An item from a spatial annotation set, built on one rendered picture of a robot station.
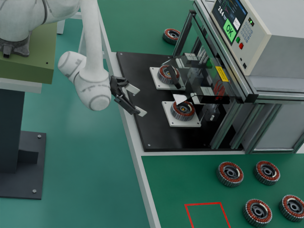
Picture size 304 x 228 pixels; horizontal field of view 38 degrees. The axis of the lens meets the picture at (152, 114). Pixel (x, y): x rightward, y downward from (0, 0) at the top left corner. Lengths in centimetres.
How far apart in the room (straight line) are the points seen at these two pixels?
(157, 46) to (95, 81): 95
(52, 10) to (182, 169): 86
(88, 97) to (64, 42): 204
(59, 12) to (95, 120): 116
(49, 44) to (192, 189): 91
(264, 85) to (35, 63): 96
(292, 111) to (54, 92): 171
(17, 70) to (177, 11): 121
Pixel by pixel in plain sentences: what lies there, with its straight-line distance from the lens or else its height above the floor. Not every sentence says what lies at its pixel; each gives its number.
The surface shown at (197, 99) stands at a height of 88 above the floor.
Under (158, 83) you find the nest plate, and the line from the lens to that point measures 213.
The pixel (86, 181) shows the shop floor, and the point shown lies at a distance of 262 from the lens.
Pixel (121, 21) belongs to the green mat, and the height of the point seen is 75.
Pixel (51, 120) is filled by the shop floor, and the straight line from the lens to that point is 290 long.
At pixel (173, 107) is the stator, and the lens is 198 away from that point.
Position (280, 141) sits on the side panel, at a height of 82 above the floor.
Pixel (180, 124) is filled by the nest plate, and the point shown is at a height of 78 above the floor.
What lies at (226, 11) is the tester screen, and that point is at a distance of 199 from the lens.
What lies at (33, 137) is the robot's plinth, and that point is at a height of 2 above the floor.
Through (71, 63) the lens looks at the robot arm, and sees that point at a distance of 164.
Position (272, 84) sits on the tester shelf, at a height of 111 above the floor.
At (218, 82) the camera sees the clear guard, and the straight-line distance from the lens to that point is 180.
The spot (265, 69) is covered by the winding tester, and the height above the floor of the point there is 115.
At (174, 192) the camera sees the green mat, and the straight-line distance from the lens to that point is 175.
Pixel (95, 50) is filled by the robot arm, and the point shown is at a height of 119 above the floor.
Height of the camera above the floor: 208
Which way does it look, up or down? 42 degrees down
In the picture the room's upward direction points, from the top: 22 degrees clockwise
